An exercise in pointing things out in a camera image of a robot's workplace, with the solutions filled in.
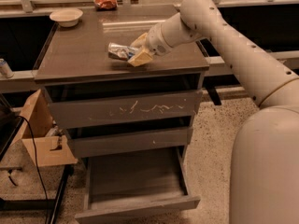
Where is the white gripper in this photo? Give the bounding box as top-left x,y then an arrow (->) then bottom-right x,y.
128,22 -> 172,67

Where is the silver redbull can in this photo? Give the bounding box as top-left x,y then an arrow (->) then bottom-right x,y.
108,43 -> 137,61

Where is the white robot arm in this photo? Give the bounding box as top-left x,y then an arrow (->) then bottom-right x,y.
129,0 -> 299,224

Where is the grey drawer cabinet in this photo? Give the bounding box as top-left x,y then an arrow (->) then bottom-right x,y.
33,4 -> 210,161

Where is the grey top drawer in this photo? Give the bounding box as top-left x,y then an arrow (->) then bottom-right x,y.
49,91 -> 202,129

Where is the grey drawer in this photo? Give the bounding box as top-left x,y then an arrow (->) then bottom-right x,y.
68,127 -> 193,158
49,91 -> 202,129
75,147 -> 200,224

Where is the grey middle drawer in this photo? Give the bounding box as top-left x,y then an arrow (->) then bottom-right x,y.
68,127 -> 193,158

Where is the grey bottom drawer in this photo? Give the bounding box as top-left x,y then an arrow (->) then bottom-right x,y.
75,147 -> 200,224

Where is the white can on ledge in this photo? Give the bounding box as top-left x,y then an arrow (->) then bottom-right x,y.
0,59 -> 14,78

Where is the red chip bag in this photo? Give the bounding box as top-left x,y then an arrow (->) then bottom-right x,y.
93,0 -> 118,10

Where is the white bowl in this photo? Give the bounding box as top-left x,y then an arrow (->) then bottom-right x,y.
50,8 -> 83,27

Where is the cardboard box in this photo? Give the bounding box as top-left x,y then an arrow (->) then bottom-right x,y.
13,90 -> 78,167

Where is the black cable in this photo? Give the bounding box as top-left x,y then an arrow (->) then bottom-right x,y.
17,115 -> 50,224

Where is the black table frame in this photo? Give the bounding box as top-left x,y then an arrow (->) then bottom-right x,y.
0,105 -> 74,224

